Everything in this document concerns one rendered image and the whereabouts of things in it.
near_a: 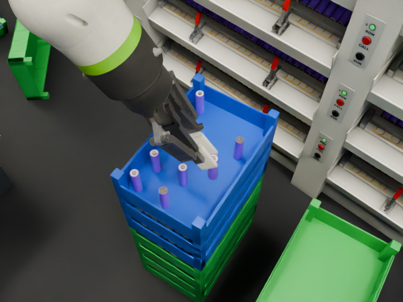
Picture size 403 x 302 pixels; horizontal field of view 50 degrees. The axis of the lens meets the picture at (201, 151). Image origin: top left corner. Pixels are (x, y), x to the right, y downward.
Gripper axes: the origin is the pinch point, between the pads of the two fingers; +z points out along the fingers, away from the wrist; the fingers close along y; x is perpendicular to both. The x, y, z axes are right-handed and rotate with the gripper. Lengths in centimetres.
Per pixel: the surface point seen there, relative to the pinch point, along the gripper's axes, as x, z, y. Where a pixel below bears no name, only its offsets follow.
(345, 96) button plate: 21.9, 28.6, -26.1
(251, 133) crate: 2.1, 19.5, -15.2
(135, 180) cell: -16.2, 5.0, -0.2
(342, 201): 12, 75, -22
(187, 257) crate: -14.9, 25.0, 8.7
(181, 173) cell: -8.4, 8.5, -1.8
